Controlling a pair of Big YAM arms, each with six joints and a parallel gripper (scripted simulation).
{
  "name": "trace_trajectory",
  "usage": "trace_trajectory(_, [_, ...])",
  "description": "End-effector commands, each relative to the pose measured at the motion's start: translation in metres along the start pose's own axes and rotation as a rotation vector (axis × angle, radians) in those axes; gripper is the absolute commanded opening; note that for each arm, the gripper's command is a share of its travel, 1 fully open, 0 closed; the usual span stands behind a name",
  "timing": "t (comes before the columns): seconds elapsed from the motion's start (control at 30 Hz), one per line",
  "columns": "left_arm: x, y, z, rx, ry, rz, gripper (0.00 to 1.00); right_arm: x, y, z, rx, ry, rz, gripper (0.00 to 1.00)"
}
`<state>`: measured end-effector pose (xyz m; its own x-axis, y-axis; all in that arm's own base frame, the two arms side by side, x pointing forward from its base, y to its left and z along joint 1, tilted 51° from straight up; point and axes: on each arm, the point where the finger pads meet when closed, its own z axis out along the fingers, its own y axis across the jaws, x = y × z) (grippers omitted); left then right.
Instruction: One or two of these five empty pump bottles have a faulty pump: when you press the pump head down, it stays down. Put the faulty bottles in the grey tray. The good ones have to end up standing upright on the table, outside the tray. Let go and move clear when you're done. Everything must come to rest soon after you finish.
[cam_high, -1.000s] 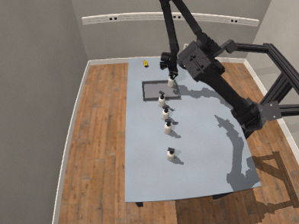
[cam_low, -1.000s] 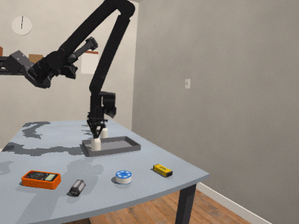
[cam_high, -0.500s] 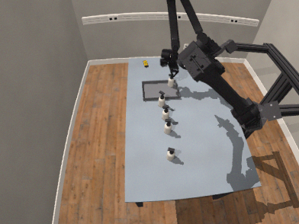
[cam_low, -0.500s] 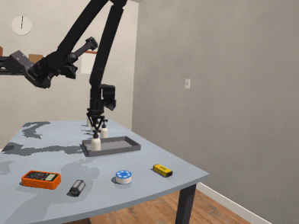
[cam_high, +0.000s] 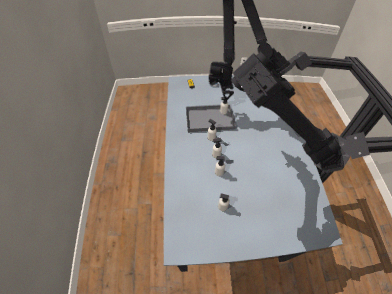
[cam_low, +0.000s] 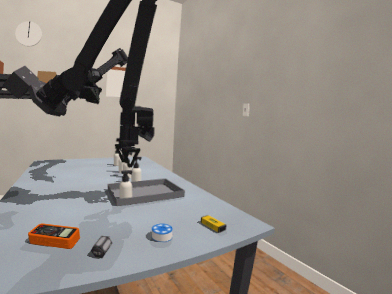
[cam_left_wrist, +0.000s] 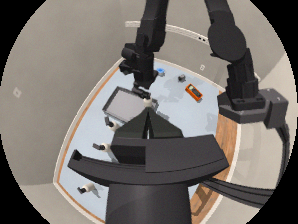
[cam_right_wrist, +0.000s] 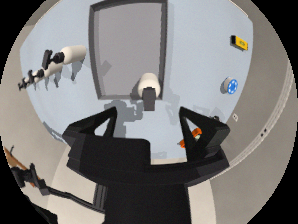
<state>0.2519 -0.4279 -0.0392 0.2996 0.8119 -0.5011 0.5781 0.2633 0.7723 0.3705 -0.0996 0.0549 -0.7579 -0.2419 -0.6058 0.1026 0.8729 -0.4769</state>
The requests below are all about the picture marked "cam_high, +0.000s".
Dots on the white pump bottle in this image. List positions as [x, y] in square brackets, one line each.
[220, 166]
[224, 106]
[223, 203]
[217, 148]
[212, 130]

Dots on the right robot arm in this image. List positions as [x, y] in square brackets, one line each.
[228, 20]

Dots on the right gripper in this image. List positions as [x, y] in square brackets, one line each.
[224, 91]

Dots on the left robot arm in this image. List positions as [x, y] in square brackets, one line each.
[264, 89]

